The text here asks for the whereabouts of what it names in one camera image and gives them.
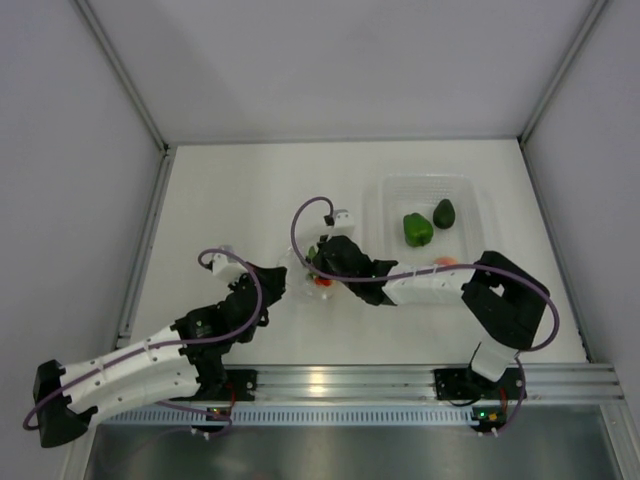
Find clear zip top bag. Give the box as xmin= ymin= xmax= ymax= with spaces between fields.
xmin=277 ymin=248 xmax=339 ymax=302

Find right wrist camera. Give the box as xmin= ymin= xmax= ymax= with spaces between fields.
xmin=324 ymin=209 xmax=355 ymax=238

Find fake green bell pepper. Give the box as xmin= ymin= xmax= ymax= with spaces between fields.
xmin=403 ymin=212 xmax=434 ymax=248

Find aluminium mounting rail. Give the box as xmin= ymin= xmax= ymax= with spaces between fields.
xmin=227 ymin=363 xmax=624 ymax=405

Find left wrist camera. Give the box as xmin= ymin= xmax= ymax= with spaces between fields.
xmin=198 ymin=245 xmax=247 ymax=284

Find fake orange tomato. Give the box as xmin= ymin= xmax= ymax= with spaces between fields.
xmin=434 ymin=256 xmax=458 ymax=266

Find fake dark green vegetable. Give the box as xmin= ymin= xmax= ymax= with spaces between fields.
xmin=432 ymin=199 xmax=456 ymax=230

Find clear plastic basket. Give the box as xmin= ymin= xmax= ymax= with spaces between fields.
xmin=360 ymin=174 xmax=496 ymax=268

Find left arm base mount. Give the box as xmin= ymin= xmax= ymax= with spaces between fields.
xmin=217 ymin=368 xmax=258 ymax=402

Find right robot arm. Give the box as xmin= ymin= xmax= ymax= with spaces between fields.
xmin=307 ymin=235 xmax=550 ymax=398

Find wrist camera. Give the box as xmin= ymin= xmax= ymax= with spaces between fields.
xmin=198 ymin=245 xmax=247 ymax=284
xmin=324 ymin=209 xmax=355 ymax=238

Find fake red cherry tomatoes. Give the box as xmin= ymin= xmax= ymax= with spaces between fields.
xmin=304 ymin=244 xmax=334 ymax=289

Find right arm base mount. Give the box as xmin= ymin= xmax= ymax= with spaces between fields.
xmin=433 ymin=367 xmax=524 ymax=402

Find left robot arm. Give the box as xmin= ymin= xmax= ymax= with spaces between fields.
xmin=33 ymin=266 xmax=287 ymax=448

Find slotted cable duct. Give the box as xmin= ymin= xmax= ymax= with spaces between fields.
xmin=104 ymin=404 xmax=506 ymax=427

